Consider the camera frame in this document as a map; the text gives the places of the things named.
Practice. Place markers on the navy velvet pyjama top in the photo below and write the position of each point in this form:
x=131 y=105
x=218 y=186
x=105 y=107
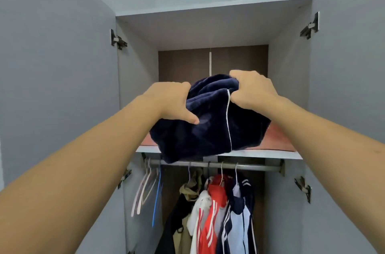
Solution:
x=207 y=130

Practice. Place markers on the brass rod bracket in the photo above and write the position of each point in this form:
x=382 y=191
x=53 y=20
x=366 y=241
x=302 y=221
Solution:
x=144 y=158
x=281 y=167

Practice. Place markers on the red and white jacket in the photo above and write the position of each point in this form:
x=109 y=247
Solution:
x=215 y=215

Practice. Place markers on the person's right hand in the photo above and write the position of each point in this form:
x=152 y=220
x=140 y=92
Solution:
x=254 y=91

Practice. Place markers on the white jacket with red stripes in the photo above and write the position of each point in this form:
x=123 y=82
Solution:
x=197 y=221

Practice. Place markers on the person's left hand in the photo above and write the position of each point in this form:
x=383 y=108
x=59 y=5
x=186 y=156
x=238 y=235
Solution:
x=171 y=102

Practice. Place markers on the metal hanging rod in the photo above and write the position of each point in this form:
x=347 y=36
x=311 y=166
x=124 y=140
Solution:
x=258 y=167

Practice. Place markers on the purple wire hanger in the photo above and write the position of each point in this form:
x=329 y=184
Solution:
x=189 y=172

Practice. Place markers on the beige hanger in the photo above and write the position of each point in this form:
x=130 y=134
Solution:
x=221 y=172

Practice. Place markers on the person's left forearm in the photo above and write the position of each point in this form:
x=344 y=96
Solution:
x=66 y=184

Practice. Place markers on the person's right forearm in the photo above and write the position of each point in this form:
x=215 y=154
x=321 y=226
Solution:
x=337 y=154

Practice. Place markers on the white wardrobe shelf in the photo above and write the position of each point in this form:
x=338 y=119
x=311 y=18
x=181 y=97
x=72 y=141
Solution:
x=283 y=154

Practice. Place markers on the white wardrobe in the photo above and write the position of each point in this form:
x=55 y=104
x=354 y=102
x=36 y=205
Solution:
x=138 y=64

